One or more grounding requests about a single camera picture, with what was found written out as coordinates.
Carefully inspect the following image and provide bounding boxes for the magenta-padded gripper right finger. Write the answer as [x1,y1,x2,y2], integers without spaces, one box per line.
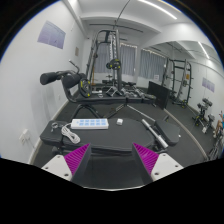
[130,142,185,186]

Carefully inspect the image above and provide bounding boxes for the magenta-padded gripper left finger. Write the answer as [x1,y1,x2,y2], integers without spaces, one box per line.
[40,142,93,184]

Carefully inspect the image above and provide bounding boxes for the thick silver bar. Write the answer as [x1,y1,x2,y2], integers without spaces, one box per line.
[140,118,170,150]

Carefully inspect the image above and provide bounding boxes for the white power strip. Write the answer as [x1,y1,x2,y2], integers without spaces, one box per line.
[70,118,110,131]

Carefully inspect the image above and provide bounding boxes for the black padded flat bench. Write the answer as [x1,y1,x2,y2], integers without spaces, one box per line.
[39,117,182,189]

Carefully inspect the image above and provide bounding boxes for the black exercise machine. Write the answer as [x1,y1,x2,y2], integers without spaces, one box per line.
[192,97,216,134]

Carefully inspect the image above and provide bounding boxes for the black upright panel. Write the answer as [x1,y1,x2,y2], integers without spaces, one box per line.
[147,80,172,110]

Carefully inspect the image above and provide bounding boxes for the chrome dumbbells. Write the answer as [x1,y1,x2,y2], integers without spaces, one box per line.
[121,87,156,101]

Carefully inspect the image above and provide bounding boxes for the large black yellow weight plate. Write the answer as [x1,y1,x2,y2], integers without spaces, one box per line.
[78,78,93,99]

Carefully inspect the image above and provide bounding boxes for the black power rack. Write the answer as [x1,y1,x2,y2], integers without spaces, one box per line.
[162,58,194,109]

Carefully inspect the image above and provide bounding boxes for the black adjustable weight bench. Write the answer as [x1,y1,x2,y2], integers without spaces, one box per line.
[39,59,158,122]

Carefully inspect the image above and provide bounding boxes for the grey window curtain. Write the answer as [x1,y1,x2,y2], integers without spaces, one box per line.
[138,49,166,81]
[93,43,137,77]

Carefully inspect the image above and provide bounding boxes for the small black yellow weight plate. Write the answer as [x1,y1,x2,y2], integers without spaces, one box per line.
[106,58,122,71]

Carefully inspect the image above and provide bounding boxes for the short ceiling light strip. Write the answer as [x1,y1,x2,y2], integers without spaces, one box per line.
[198,41,211,60]

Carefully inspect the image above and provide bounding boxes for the long ceiling light strip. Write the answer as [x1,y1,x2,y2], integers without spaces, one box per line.
[138,0,178,20]

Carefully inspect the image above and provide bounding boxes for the white coiled cable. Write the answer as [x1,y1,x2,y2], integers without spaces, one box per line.
[60,122,82,145]

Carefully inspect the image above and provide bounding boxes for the grey triangle cable handle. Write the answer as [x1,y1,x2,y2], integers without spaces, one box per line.
[105,86,123,98]

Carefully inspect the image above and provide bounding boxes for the small purple wall poster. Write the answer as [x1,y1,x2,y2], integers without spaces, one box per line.
[201,77,216,93]

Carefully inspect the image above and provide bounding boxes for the grey cable machine frame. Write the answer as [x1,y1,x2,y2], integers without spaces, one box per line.
[85,29,124,96]

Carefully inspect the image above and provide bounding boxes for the large purple wall poster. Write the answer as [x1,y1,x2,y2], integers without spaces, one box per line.
[37,20,67,50]

